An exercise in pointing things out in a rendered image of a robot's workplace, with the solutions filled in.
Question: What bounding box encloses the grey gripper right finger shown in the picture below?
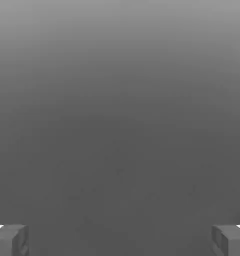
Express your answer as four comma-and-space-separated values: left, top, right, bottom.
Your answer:
211, 224, 240, 256

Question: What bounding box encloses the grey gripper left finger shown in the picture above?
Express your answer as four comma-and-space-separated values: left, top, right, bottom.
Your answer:
0, 223, 30, 256

